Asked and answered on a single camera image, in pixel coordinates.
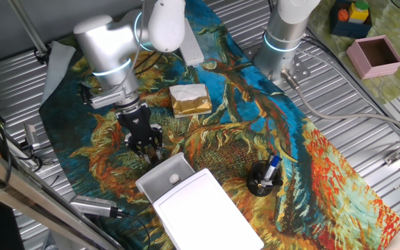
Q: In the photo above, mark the dark blue toy box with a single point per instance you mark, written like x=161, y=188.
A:
x=346, y=30

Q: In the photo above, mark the green patterned mat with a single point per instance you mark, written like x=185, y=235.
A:
x=394, y=90

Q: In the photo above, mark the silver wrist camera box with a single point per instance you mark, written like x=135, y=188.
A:
x=111, y=97

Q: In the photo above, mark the grey cabinet with white lid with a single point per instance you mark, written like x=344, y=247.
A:
x=203, y=215

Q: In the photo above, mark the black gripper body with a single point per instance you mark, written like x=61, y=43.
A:
x=135, y=125

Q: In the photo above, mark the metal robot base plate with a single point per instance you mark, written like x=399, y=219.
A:
x=300, y=69

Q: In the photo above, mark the pink open box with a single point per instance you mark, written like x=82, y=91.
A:
x=363, y=60

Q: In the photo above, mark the grey clamp device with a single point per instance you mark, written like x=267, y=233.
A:
x=31, y=135

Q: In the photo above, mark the green round toy block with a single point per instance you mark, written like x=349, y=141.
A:
x=362, y=5

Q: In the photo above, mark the white power strip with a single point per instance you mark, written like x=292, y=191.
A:
x=194, y=48

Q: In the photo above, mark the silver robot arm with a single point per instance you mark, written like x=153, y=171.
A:
x=106, y=48

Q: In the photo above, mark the orange toy ball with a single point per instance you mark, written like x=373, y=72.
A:
x=343, y=15

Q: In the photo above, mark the large aluminium frame beam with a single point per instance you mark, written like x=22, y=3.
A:
x=12, y=173

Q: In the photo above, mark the blue capped white marker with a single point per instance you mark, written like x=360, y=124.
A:
x=273, y=165

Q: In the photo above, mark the black pen holder cup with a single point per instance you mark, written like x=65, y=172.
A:
x=255, y=184

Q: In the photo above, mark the grey tripod pole with clamp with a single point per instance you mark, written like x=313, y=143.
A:
x=26, y=24

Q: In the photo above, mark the sunflower painting cloth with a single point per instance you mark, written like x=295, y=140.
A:
x=221, y=139

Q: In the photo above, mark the black pen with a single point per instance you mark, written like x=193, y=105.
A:
x=276, y=182

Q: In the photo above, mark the yellow toy block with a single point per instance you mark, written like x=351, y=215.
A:
x=358, y=15

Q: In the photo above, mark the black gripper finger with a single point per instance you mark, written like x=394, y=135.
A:
x=135, y=146
x=158, y=139

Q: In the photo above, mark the gold and white tissue pack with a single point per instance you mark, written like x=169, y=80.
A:
x=189, y=100

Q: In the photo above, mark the silver finned camera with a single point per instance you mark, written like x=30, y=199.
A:
x=92, y=205

